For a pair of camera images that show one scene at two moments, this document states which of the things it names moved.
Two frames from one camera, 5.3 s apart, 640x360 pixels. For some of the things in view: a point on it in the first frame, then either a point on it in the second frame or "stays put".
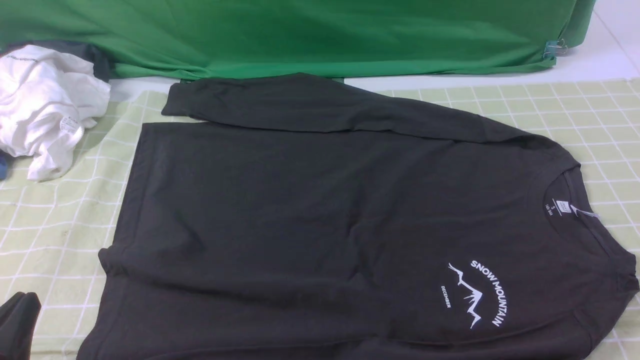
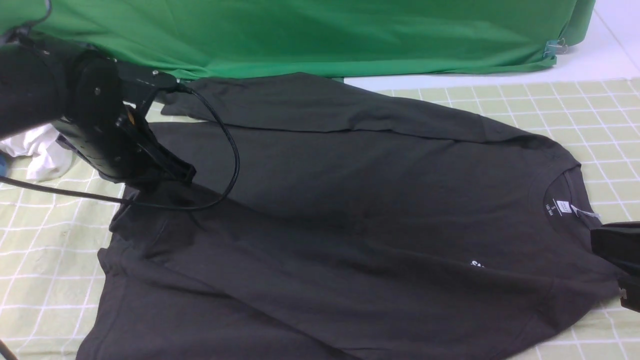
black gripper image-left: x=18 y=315 → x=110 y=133
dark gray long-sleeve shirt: x=289 y=217 stays put
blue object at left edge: x=4 y=167 stays put
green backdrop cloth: x=167 y=40 stays put
